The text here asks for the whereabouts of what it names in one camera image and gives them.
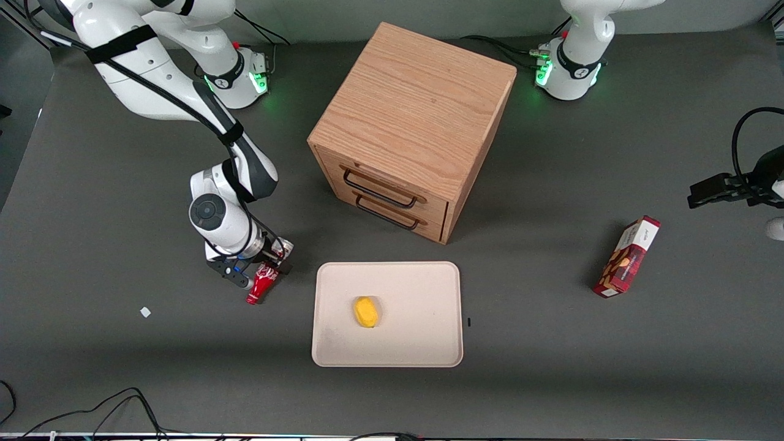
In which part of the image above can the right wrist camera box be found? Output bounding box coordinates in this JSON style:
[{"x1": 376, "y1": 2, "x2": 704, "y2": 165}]
[{"x1": 205, "y1": 257, "x2": 254, "y2": 290}]

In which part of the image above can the black metal drawer handle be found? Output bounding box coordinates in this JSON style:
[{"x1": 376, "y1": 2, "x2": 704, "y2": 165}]
[
  {"x1": 342, "y1": 168, "x2": 421, "y2": 209},
  {"x1": 355, "y1": 195, "x2": 423, "y2": 232}
]

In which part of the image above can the aluminium frame rail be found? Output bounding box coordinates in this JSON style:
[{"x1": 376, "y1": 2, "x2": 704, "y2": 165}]
[{"x1": 0, "y1": 9, "x2": 56, "y2": 51}]

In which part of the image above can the red cookie box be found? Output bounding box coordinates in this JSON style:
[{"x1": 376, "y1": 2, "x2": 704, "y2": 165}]
[{"x1": 592, "y1": 215, "x2": 662, "y2": 299}]

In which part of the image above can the beige plastic tray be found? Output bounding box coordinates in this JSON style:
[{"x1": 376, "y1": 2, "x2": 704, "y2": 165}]
[{"x1": 311, "y1": 262, "x2": 464, "y2": 368}]

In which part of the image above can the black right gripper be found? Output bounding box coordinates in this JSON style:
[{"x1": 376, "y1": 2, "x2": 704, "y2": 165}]
[{"x1": 247, "y1": 233, "x2": 294, "y2": 279}]

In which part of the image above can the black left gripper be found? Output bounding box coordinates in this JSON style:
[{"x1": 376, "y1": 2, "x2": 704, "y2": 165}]
[{"x1": 687, "y1": 145, "x2": 784, "y2": 210}]

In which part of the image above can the black floor cable bundle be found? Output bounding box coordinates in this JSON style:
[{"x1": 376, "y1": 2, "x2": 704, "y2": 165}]
[{"x1": 15, "y1": 386, "x2": 184, "y2": 440}]

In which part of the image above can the wooden drawer cabinet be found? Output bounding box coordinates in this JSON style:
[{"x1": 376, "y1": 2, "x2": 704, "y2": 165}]
[{"x1": 307, "y1": 21, "x2": 518, "y2": 246}]

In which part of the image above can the red coke bottle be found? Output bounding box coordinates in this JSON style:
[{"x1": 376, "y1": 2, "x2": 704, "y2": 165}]
[{"x1": 246, "y1": 238, "x2": 295, "y2": 306}]

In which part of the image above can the thin black curved cable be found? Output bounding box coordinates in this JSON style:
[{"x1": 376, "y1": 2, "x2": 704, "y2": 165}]
[{"x1": 0, "y1": 380, "x2": 17, "y2": 427}]

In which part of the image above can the yellow lemon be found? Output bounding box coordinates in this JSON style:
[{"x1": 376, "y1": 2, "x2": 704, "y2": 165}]
[{"x1": 353, "y1": 296, "x2": 380, "y2": 329}]

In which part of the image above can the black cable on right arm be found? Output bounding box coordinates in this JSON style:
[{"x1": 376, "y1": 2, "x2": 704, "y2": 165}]
[{"x1": 23, "y1": 0, "x2": 287, "y2": 258}]

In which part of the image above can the black arm base cable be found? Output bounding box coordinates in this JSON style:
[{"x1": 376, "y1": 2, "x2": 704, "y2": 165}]
[
  {"x1": 459, "y1": 18, "x2": 571, "y2": 72},
  {"x1": 233, "y1": 9, "x2": 292, "y2": 47}
]

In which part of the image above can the black left arm base cable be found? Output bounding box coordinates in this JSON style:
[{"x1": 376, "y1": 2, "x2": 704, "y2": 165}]
[{"x1": 459, "y1": 18, "x2": 571, "y2": 72}]

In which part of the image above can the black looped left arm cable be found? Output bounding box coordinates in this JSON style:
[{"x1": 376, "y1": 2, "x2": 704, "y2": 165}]
[{"x1": 731, "y1": 107, "x2": 784, "y2": 184}]

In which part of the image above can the black right arm base cable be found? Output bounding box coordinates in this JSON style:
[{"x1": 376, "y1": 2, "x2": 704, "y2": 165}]
[{"x1": 233, "y1": 9, "x2": 292, "y2": 47}]

